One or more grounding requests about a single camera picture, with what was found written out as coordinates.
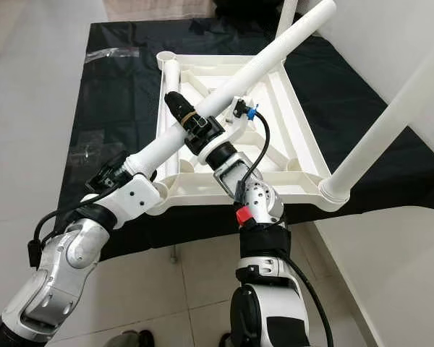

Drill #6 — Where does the clear tape strip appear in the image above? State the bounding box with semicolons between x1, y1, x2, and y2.
85;47;140;62

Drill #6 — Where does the black left wrist camera cable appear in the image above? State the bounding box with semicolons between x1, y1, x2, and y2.
33;189;102;270

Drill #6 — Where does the grey robot left foot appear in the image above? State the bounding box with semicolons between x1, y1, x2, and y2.
105;329;153;347

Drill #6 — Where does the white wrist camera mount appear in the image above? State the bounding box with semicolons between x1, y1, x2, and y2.
199;98;260;165
94;173;171;228

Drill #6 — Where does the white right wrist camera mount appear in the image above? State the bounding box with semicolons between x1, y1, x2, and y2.
199;98;260;165

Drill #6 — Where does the black table cloth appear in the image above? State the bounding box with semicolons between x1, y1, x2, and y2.
56;18;434;261

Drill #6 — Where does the white plastic children table top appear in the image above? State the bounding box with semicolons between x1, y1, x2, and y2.
146;51;352;216

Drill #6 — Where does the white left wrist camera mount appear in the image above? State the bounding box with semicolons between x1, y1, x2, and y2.
94;173;171;228

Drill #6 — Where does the clear tape cross patch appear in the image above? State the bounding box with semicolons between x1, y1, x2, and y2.
69;130;124;163

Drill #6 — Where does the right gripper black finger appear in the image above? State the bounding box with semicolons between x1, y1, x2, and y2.
165;92;201;129

